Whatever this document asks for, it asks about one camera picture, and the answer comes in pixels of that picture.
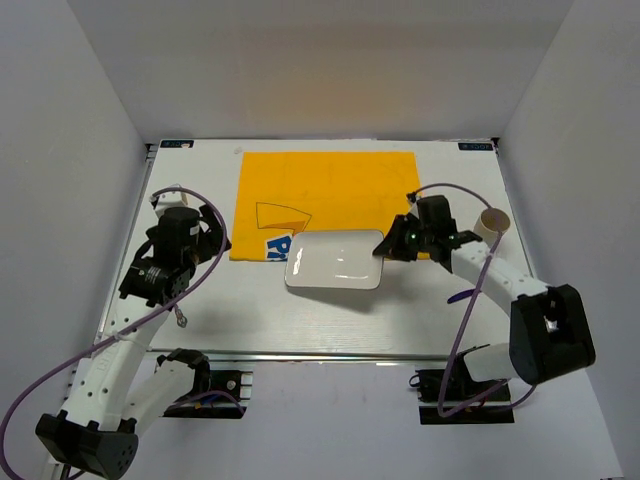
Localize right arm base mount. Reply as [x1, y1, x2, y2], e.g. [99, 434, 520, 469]
[408, 369, 515, 426]

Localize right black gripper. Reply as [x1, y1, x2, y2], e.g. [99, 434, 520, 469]
[374, 213, 434, 261]

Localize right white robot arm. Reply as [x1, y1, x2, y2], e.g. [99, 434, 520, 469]
[373, 195, 596, 399]

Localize aluminium table edge rail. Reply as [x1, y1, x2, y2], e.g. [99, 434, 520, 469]
[144, 349, 466, 365]

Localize white paper cup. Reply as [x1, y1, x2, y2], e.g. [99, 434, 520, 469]
[473, 208, 511, 246]

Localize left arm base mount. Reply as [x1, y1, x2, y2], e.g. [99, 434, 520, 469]
[163, 362, 254, 420]

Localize blue table sticker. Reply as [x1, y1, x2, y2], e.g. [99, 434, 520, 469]
[458, 142, 494, 151]
[159, 139, 194, 149]

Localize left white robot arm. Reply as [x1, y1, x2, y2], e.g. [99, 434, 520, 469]
[36, 204, 230, 479]

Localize yellow Pikachu cloth placemat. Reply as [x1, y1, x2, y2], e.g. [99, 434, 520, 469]
[230, 151, 420, 262]

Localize right blue table sticker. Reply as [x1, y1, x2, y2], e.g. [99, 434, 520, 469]
[458, 142, 494, 151]

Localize left blue table sticker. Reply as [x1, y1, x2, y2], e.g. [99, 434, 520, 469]
[159, 139, 194, 149]

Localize white rectangular ceramic plate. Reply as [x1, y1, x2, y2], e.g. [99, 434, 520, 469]
[284, 230, 383, 290]

